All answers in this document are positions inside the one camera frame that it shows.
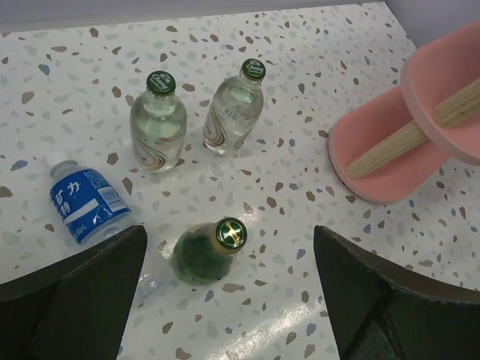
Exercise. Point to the pink three-tier shelf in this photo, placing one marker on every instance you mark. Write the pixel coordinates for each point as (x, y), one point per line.
(383, 150)

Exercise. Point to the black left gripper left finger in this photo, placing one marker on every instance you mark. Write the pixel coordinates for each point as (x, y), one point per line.
(76, 308)

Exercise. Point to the clear Chang glass bottle right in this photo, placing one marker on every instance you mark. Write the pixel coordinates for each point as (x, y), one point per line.
(235, 109)

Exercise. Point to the clear chang glass bottle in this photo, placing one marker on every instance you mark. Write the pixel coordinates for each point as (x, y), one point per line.
(235, 109)
(158, 124)

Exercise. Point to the green glass bottle gold cap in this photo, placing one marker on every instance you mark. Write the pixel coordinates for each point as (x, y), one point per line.
(204, 254)

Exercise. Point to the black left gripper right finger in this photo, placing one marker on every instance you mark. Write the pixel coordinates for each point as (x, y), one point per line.
(381, 310)

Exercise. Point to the lying blue label water bottle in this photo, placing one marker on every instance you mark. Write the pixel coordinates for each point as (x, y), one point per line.
(88, 205)

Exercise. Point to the clear Chang glass bottle left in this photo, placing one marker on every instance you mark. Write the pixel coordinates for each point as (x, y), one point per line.
(158, 124)

